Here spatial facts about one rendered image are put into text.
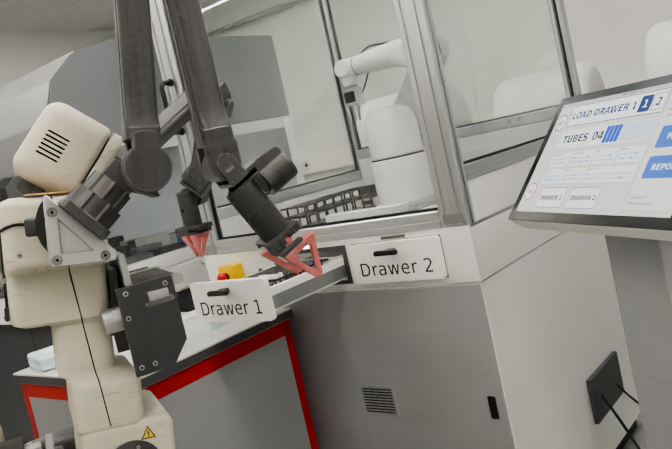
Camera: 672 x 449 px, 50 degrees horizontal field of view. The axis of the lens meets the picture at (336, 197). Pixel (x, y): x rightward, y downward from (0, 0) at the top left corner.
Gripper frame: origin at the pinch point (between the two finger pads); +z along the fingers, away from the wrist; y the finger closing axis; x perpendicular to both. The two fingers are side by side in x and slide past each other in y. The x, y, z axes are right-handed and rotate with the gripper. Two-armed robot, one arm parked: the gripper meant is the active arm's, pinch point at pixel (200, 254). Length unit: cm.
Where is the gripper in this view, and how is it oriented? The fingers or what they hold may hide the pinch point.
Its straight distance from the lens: 222.5
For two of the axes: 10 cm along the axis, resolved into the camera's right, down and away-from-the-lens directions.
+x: -5.1, 1.9, -8.4
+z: 2.1, 9.7, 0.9
